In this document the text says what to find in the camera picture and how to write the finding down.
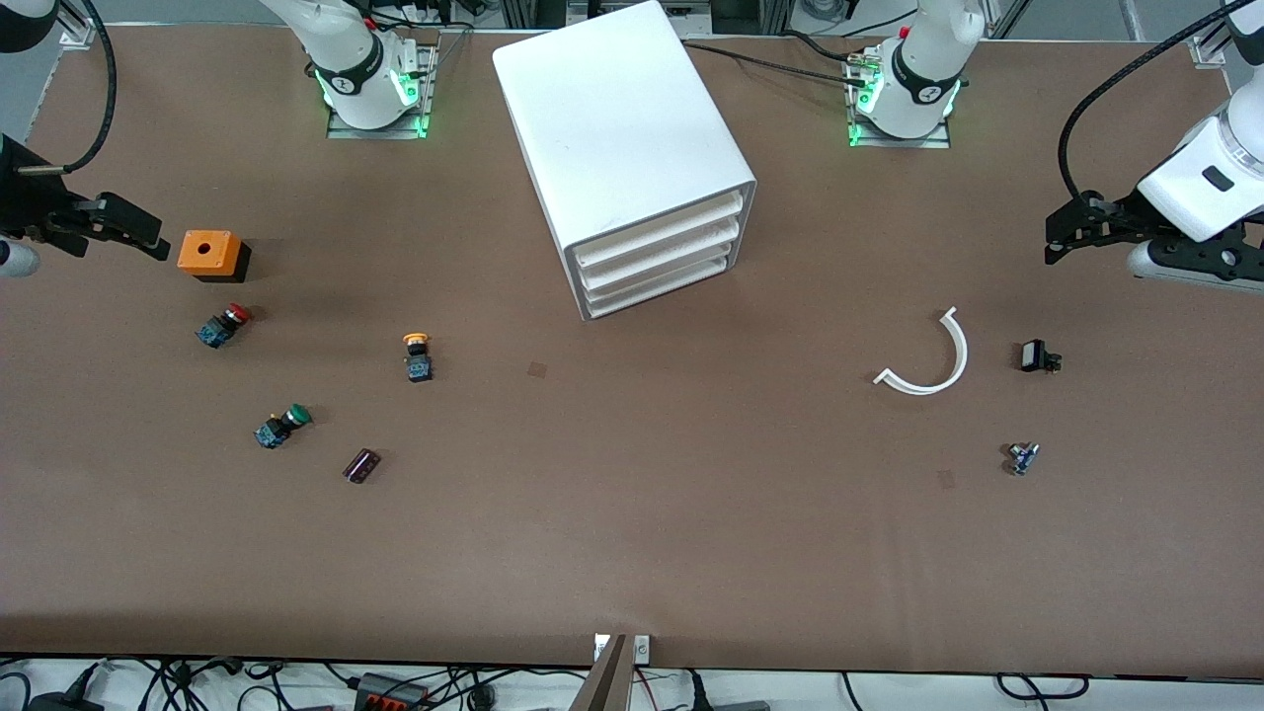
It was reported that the white curved plastic strip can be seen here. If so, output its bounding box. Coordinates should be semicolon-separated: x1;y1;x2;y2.
873;306;970;397

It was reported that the orange button enclosure box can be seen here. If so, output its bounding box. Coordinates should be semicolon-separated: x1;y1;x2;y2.
178;230;252;284

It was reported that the brown wedge-shaped post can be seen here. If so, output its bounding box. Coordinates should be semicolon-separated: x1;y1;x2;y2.
569;634;633;711

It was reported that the white drawer cabinet shell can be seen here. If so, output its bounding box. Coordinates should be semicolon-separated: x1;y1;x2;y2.
492;0;759;322

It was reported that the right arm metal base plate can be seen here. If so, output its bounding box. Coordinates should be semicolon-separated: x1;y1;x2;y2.
326;39;437;140

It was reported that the red push button switch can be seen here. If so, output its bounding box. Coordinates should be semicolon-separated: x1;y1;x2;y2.
195;304;254;350

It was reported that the black base supply cable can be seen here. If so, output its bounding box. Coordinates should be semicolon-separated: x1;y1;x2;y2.
681;39;872;90

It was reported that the black looped cable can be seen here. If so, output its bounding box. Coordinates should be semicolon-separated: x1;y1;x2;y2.
995;672;1092;701

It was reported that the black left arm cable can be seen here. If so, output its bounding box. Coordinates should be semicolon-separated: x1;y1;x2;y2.
1057;0;1264;203

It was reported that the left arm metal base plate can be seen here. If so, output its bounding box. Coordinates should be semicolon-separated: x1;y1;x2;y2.
847;49;954;151

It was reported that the black diagonal frame strut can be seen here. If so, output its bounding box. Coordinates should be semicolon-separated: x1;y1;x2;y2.
1190;0;1264;68

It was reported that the green push button switch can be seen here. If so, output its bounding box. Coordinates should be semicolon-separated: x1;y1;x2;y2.
254;403;313;450

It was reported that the white plastic drawer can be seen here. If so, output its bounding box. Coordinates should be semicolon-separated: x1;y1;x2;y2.
571;190;745;268
578;219;742;292
585;259;734;322
583;243;738;307

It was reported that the dark power strip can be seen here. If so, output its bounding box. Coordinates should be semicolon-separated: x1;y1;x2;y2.
354;671;433;711

